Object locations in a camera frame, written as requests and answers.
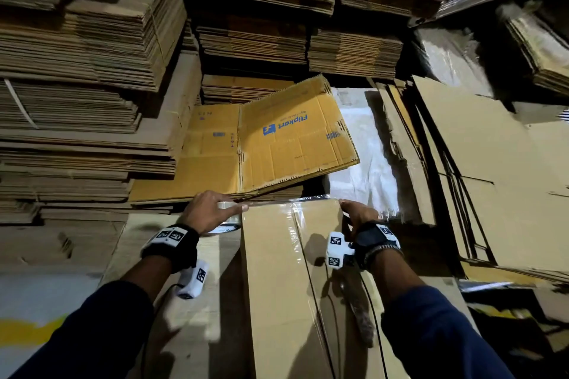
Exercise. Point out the black right wrist band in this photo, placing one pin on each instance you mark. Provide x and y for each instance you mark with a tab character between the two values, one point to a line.
375	239

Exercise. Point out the person's right forearm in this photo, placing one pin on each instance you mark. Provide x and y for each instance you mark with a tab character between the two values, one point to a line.
436	330

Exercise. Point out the person's left forearm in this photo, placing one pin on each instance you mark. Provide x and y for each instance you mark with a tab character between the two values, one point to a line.
98	330

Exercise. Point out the clear plastic sheet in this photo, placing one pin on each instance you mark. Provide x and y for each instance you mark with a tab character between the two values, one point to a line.
453	59

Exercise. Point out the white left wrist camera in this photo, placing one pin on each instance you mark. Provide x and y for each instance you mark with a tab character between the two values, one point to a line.
193	279

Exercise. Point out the yellow carton with blue print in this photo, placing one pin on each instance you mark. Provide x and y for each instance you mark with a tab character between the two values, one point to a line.
293	130

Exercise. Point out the plywood work board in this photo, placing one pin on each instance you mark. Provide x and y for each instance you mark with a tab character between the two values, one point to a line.
196	321

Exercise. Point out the white plastic sack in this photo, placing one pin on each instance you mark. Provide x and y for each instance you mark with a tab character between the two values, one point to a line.
369	161

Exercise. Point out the stacks of flat cardboard bundles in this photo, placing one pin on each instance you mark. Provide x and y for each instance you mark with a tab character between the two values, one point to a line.
98	63

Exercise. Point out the brown cardboard box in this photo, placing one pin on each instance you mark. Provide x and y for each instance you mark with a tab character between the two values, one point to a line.
276	303

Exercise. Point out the black left wrist band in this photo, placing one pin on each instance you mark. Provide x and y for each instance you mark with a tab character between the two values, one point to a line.
171	245

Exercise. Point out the person's left hand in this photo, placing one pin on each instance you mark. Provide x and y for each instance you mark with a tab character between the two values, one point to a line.
209	210

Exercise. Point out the pile of brown cartons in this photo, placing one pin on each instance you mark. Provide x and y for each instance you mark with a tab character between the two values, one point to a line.
498	170

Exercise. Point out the person's right hand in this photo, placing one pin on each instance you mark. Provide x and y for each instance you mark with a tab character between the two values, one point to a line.
360	213

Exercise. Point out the black wrist band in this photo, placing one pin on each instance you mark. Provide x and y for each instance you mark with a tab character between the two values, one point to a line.
171	245
375	239

